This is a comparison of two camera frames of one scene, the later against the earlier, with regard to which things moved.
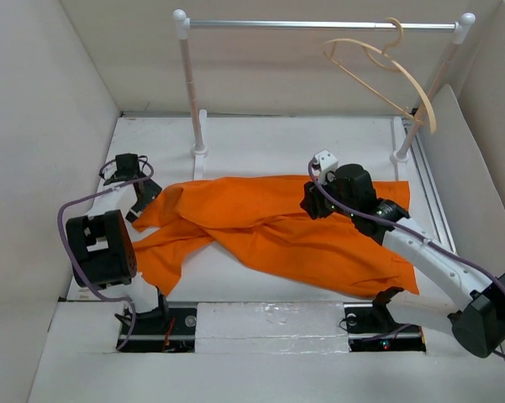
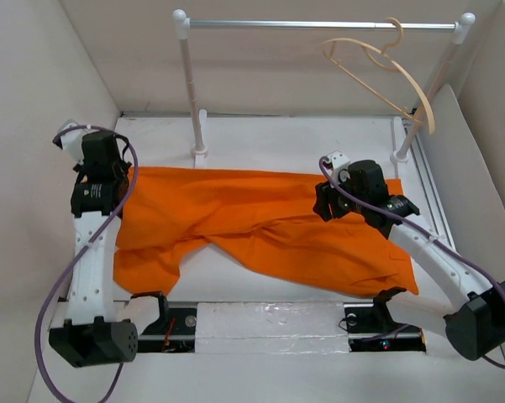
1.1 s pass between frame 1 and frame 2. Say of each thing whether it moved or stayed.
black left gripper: moved
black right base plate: stayed
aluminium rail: stayed
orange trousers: stayed
